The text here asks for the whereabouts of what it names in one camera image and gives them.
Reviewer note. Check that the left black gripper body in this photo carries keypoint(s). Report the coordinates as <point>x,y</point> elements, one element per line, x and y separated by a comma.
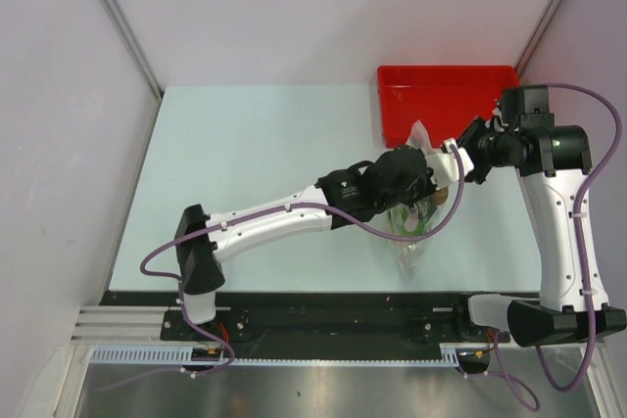
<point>422,188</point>

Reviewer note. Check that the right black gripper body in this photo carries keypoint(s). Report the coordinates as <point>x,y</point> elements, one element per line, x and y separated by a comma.
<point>486,148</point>

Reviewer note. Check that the orange fake fruit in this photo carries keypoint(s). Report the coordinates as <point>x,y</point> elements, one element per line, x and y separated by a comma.
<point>440,197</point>

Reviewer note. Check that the clear zip top bag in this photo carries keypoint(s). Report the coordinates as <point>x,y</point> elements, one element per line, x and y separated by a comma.
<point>408,254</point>

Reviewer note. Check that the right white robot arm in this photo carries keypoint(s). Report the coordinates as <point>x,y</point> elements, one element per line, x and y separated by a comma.
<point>554,167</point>

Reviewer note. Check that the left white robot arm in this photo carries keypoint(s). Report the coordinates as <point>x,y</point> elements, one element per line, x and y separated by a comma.
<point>342,197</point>

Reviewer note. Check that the green fake lettuce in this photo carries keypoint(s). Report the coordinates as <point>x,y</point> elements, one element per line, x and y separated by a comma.
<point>411,222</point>

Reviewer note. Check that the red plastic tray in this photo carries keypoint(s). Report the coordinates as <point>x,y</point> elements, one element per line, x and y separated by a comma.
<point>446,99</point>

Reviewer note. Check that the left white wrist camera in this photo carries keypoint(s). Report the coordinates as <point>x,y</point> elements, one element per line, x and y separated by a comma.
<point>449,165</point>

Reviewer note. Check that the white cable duct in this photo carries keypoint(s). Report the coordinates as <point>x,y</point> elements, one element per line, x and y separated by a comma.
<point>200,357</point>

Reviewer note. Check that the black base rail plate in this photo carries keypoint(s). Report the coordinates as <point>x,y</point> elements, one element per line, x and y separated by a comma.
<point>438,317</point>

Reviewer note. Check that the right aluminium corner post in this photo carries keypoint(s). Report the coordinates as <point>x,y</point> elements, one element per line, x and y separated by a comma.
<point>537,36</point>

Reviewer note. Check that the aluminium corner post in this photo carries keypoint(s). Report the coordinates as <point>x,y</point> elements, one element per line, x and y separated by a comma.
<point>132,46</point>
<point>537,36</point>

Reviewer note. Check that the left aluminium corner post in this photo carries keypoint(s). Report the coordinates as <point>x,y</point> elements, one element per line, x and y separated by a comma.
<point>132,46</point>

